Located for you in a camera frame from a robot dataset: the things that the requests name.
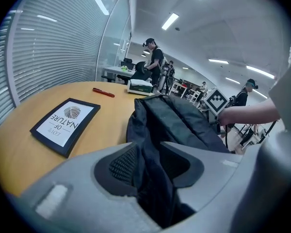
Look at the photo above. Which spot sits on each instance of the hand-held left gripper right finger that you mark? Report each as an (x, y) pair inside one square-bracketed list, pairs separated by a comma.
[(215, 176)]

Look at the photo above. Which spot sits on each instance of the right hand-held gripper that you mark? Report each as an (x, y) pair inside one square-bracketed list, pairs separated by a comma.
[(215, 101)]

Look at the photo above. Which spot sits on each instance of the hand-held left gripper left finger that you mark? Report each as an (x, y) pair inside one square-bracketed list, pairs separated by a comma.
[(75, 193)]

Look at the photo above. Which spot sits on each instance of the black backpack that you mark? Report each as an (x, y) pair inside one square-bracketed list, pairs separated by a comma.
[(174, 120)]

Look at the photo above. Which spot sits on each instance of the person's right forearm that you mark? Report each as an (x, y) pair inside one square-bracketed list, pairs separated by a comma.
[(252, 111)]

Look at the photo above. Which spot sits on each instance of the ceiling light panel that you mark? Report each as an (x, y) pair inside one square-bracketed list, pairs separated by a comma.
[(218, 61), (170, 21), (259, 71)]

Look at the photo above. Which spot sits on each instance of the person's white hoodie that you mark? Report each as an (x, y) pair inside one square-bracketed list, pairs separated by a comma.
[(288, 93)]

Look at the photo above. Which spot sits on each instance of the white green tissue box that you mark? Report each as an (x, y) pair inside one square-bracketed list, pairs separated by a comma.
[(139, 87)]

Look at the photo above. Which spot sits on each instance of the black office chair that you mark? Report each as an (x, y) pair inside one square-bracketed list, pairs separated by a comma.
[(127, 63), (141, 73)]

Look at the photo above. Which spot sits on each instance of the white desk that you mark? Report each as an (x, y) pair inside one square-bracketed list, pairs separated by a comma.
[(116, 71)]

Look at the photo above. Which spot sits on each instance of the red pen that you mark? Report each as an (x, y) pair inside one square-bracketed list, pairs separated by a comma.
[(103, 92)]

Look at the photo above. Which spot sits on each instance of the white window blinds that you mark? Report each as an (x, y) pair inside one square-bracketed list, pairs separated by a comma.
[(51, 45)]

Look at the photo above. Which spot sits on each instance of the black picture frame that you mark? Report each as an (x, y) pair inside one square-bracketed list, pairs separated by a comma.
[(63, 125)]

